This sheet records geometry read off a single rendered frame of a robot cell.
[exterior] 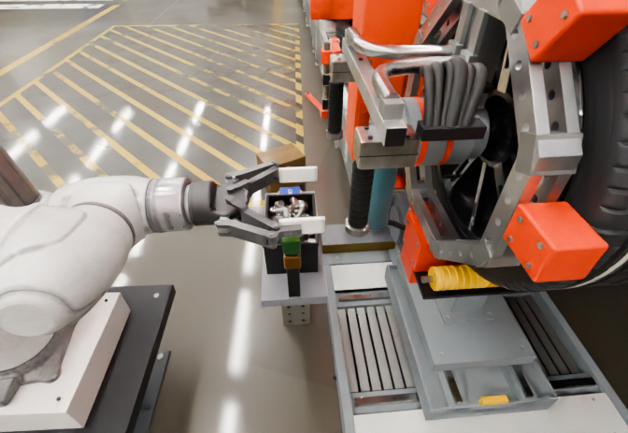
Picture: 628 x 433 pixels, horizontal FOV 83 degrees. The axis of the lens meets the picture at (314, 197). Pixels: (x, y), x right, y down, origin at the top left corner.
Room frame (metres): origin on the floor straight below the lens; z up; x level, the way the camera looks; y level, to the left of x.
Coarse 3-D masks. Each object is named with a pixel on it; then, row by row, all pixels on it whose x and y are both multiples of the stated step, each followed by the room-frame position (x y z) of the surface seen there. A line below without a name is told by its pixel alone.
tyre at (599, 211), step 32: (608, 64) 0.45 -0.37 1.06; (608, 96) 0.42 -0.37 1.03; (608, 128) 0.40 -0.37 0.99; (608, 160) 0.38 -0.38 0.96; (576, 192) 0.39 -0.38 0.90; (608, 192) 0.35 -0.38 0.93; (608, 224) 0.34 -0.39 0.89; (608, 256) 0.34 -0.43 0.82; (512, 288) 0.41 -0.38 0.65; (544, 288) 0.37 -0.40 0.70
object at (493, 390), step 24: (408, 312) 0.67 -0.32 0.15; (408, 336) 0.58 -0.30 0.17; (408, 360) 0.53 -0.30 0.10; (432, 384) 0.44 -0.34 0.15; (456, 384) 0.43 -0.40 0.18; (480, 384) 0.44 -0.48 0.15; (504, 384) 0.44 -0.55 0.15; (528, 384) 0.43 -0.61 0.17; (432, 408) 0.37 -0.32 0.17; (456, 408) 0.37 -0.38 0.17; (480, 408) 0.38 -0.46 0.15; (504, 408) 0.38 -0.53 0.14; (528, 408) 0.39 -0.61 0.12
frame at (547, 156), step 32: (448, 0) 0.77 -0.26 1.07; (480, 0) 0.65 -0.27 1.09; (512, 0) 0.55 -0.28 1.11; (448, 32) 0.84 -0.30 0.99; (512, 32) 0.53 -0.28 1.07; (512, 64) 0.51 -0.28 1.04; (544, 64) 0.50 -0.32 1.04; (544, 96) 0.44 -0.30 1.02; (544, 128) 0.41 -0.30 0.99; (576, 128) 0.42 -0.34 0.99; (544, 160) 0.39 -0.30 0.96; (576, 160) 0.39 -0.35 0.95; (416, 192) 0.74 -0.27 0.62; (512, 192) 0.40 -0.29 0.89; (544, 192) 0.40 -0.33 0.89; (448, 224) 0.61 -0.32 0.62; (448, 256) 0.49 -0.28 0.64; (480, 256) 0.40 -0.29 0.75; (512, 256) 0.39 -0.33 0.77
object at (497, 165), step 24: (504, 48) 0.89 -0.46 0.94; (504, 72) 0.69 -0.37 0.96; (576, 72) 0.49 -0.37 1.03; (504, 96) 0.66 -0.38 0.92; (576, 96) 0.48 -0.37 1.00; (504, 120) 0.70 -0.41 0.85; (504, 144) 0.67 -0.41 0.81; (456, 168) 0.75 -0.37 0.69; (480, 168) 0.80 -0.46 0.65; (504, 168) 0.59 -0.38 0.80; (456, 192) 0.73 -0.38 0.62; (480, 192) 0.63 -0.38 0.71; (456, 216) 0.65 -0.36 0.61; (480, 216) 0.61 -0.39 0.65
